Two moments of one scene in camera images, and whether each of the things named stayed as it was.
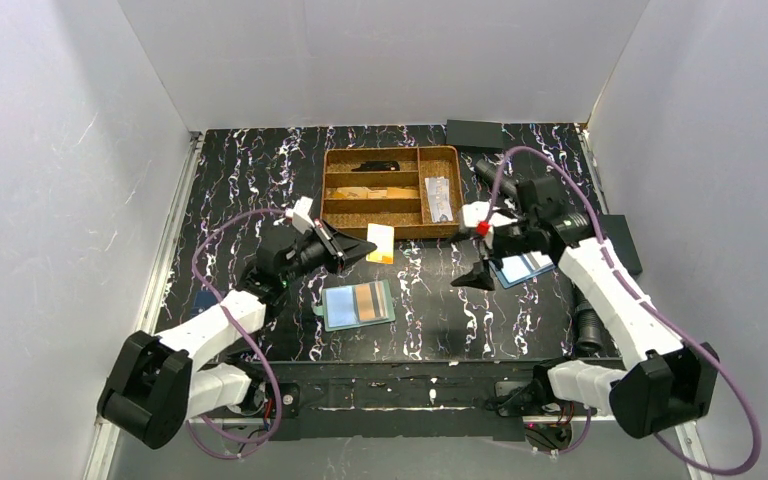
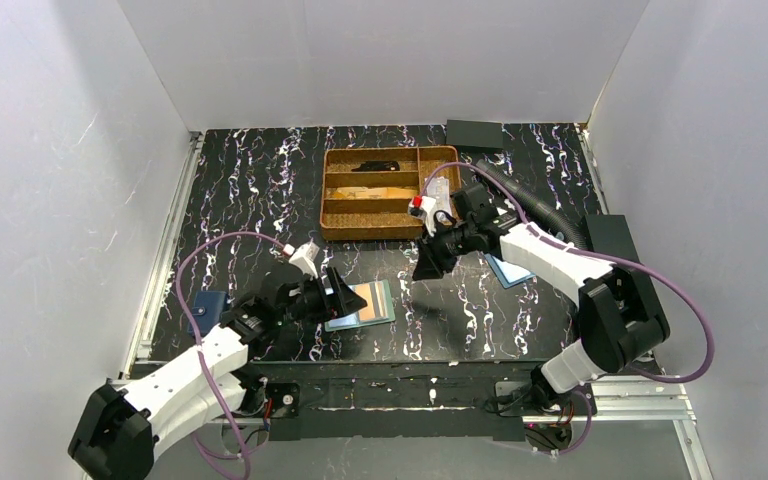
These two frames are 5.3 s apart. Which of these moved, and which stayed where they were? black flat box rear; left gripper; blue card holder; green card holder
Moved: left gripper
Stayed: green card holder; blue card holder; black flat box rear
